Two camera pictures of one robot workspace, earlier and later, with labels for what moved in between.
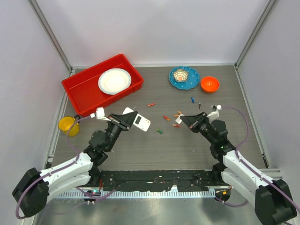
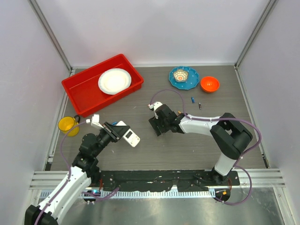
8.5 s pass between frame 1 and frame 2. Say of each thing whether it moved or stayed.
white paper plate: stayed
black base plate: stayed
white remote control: moved
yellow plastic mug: stayed
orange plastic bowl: stayed
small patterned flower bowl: stayed
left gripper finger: moved
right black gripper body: moved
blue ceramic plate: stayed
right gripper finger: moved
